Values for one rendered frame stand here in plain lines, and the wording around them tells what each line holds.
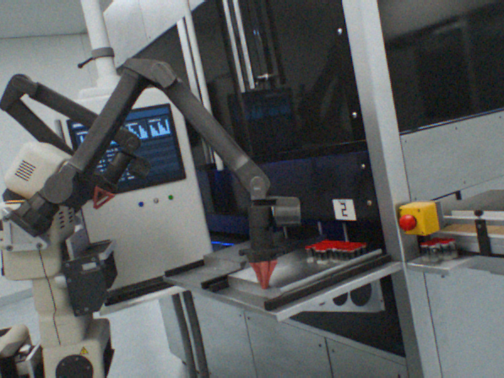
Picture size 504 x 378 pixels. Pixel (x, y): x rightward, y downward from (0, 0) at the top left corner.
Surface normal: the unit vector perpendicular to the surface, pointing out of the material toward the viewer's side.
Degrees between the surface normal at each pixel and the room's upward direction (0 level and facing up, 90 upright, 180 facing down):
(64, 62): 90
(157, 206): 90
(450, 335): 90
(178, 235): 90
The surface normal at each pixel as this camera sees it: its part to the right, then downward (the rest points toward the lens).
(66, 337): 0.15, 0.07
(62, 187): -0.11, -0.15
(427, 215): 0.51, -0.01
